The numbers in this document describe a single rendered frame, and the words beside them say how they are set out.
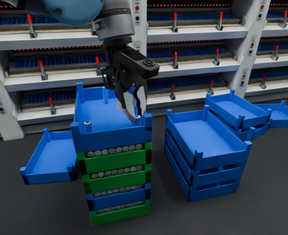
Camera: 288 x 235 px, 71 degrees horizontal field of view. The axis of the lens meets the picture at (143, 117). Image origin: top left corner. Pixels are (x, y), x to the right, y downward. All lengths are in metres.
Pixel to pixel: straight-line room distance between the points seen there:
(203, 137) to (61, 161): 0.65
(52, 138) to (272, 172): 1.08
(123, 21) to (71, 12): 0.19
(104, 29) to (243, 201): 0.76
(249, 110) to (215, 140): 0.52
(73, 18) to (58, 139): 0.92
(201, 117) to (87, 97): 0.52
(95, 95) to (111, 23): 0.36
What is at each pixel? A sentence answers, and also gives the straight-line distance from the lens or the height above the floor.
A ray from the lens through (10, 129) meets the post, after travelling 1.27.
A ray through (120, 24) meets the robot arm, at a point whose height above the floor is 0.61.
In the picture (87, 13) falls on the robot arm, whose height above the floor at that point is 0.64.
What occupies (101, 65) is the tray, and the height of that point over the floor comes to 0.35.
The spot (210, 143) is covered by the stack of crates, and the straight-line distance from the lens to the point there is 0.84.
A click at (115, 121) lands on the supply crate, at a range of 0.64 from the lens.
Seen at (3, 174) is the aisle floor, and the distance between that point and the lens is 1.09.
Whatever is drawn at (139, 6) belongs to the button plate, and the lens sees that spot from 1.06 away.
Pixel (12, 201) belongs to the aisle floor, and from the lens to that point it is 0.95.
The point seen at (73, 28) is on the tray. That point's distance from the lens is 1.11.
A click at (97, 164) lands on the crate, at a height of 0.27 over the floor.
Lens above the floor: 0.66
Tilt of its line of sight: 30 degrees down
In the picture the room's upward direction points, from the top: straight up
